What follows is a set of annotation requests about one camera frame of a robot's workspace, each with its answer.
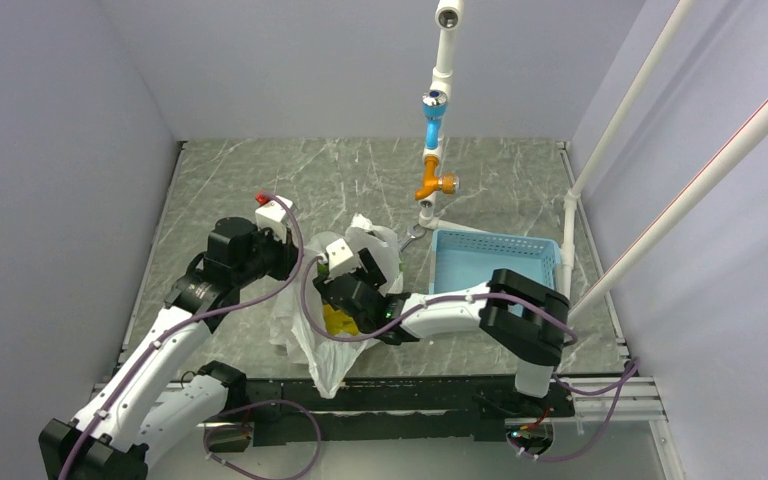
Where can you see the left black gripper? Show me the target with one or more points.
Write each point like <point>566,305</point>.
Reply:
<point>288,252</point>

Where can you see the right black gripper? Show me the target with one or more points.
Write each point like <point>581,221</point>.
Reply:
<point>373,276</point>

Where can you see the white plastic shopping bag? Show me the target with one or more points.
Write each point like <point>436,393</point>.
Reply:
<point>326,361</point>

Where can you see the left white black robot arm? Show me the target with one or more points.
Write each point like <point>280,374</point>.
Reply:
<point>125,430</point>

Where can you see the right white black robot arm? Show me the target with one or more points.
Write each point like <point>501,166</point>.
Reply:
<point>525,317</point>

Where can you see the yellow fake banana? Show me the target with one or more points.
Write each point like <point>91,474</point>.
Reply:
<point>337,322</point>

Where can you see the silver combination wrench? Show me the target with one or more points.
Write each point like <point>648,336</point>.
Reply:
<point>413,233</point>

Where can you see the light blue plastic basket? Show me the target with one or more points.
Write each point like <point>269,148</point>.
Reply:
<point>462,259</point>

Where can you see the white blue orange pipe stand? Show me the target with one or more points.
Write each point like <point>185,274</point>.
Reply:
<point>435,101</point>

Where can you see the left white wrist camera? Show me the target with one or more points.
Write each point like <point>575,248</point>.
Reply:
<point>273,215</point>

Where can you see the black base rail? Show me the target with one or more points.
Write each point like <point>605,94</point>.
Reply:
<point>481,408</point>

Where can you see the white frame pole far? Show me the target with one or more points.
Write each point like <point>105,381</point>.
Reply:
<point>648,39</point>

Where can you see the white frame pole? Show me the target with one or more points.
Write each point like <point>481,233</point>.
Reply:
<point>742,142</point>
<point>648,39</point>

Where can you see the white frame pole near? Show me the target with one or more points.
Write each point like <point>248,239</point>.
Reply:
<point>742,142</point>

